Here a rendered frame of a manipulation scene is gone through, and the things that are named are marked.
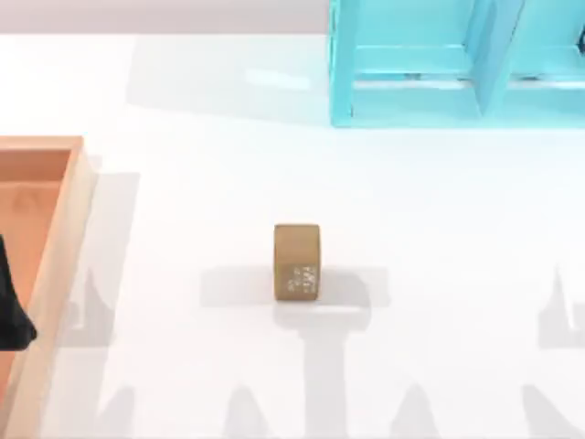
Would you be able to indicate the brown wooden block clock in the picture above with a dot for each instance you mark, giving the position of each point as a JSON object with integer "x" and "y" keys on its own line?
{"x": 297, "y": 256}

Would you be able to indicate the light blue rack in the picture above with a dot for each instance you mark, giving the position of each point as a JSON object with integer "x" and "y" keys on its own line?
{"x": 411, "y": 59}

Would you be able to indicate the shallow salmon-coloured box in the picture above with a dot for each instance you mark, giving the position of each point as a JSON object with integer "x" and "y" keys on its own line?
{"x": 59, "y": 219}

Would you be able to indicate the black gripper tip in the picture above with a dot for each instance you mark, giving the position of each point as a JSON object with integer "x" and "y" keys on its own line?
{"x": 11, "y": 320}

